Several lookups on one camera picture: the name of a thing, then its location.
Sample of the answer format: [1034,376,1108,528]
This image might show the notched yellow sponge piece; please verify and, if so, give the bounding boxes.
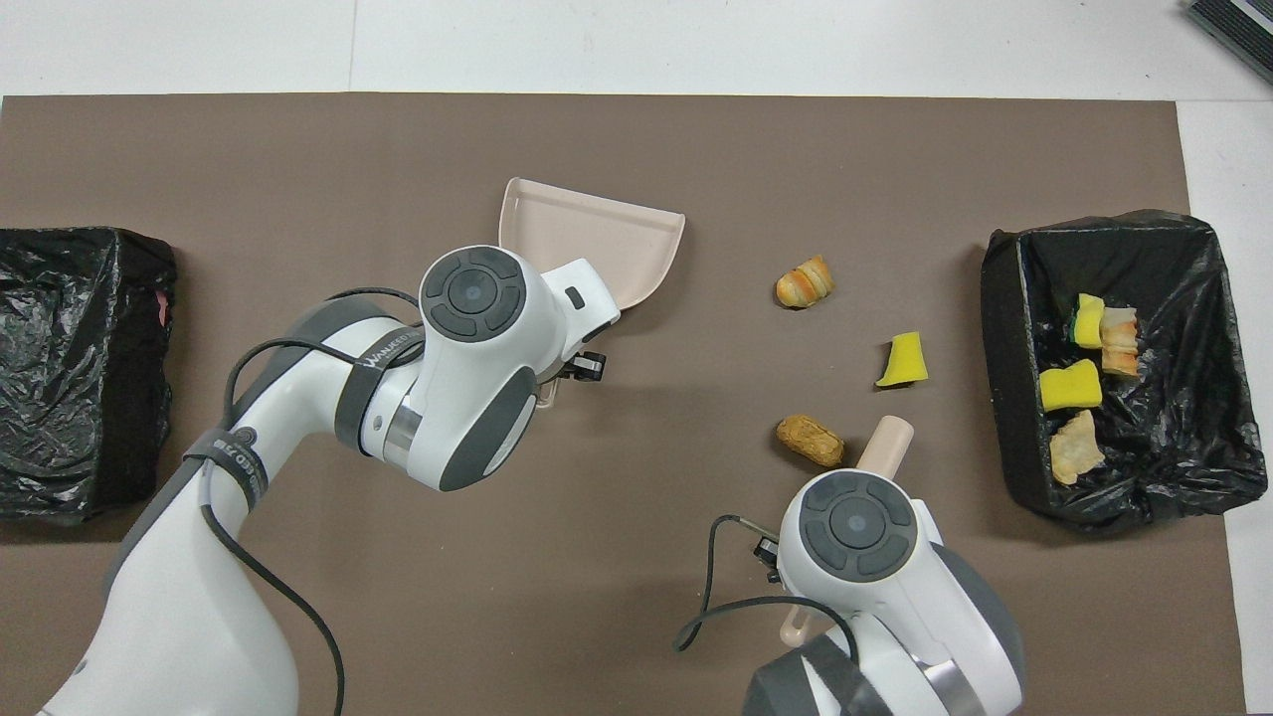
[1038,358,1105,414]

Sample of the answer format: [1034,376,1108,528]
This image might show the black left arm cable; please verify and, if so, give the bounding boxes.
[199,288,424,716]

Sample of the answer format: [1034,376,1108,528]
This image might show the black ribbed panel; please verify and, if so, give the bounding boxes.
[1183,0,1273,86]

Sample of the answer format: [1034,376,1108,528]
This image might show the black bag lined bin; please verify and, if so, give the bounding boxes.
[981,210,1269,538]

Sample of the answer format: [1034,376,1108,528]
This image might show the pale torn bread piece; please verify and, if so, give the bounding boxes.
[1049,409,1107,486]

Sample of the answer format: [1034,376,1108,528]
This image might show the crusty torn bread piece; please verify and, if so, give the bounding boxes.
[1102,306,1141,379]

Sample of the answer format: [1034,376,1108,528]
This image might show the yellow sponge green backing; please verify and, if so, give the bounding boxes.
[1070,293,1108,350]

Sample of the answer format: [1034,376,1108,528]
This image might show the beige hand brush black bristles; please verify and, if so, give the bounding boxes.
[781,416,915,647]

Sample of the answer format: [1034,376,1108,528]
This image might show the striped croissant piece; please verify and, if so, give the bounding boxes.
[775,255,836,310]

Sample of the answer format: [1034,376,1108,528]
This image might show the black lined bin pink mark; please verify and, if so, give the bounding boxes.
[0,227,180,523]

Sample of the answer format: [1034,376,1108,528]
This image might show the beige plastic dustpan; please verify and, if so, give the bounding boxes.
[497,177,686,411]

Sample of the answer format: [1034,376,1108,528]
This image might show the brown table mat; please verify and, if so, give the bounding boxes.
[0,92,1249,716]

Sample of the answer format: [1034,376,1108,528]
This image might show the small yellow sponge piece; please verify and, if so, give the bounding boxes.
[875,331,930,389]

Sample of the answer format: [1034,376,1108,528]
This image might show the brown oval bread roll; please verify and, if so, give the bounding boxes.
[776,414,847,469]

